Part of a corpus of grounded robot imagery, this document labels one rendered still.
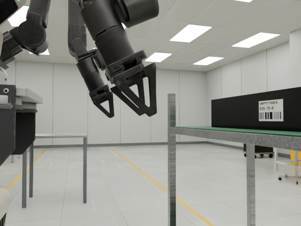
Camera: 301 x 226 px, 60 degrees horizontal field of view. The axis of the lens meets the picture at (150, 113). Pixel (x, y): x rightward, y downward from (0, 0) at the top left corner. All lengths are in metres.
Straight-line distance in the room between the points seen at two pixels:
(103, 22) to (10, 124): 0.25
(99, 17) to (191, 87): 10.49
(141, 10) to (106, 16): 0.06
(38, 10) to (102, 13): 0.48
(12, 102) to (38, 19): 0.40
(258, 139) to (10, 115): 0.53
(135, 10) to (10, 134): 0.32
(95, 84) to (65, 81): 9.03
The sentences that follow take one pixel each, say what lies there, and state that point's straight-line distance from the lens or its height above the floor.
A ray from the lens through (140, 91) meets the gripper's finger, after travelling 0.51.
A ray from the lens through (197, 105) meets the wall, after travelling 10.95.
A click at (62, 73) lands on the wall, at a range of 9.92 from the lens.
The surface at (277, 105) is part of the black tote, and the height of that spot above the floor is 1.02.
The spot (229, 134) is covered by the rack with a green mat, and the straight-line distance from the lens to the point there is 0.76.
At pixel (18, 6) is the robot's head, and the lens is 0.81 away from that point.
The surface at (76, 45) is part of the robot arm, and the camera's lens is 0.87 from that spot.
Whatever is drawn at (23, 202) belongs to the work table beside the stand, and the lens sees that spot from 3.38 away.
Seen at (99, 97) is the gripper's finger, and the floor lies 1.05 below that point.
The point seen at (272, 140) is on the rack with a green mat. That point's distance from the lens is 0.63.
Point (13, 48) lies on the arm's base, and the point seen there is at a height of 1.19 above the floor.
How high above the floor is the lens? 0.98
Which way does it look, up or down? 2 degrees up
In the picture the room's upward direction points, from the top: straight up
